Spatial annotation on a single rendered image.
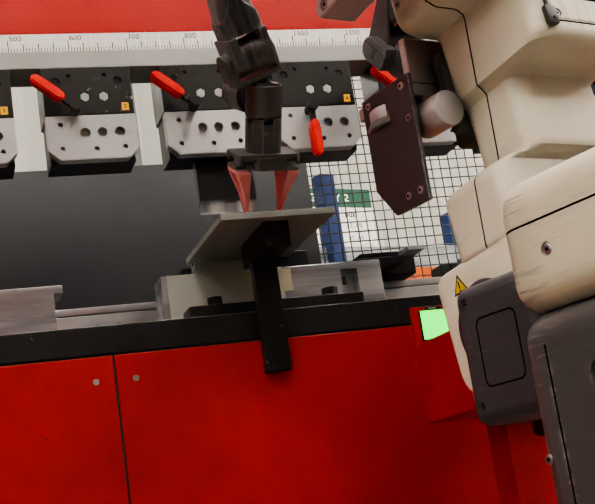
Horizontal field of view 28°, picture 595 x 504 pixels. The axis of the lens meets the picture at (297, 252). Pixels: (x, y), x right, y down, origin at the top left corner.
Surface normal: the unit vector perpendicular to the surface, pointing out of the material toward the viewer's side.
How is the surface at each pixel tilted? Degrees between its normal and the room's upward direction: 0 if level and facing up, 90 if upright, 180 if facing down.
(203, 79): 90
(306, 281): 90
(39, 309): 90
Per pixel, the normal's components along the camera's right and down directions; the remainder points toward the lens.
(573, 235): -0.85, 0.01
